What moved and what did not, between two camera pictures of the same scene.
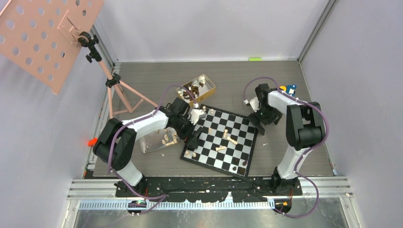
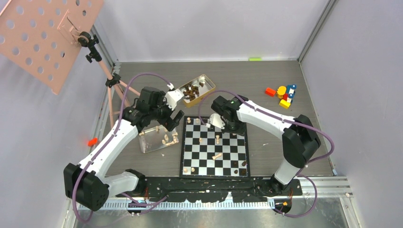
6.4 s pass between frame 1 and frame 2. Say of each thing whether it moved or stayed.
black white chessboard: moved
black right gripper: moved
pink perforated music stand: stayed
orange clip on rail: stayed
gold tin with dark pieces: stayed
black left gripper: moved
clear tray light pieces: stayed
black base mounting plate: stayed
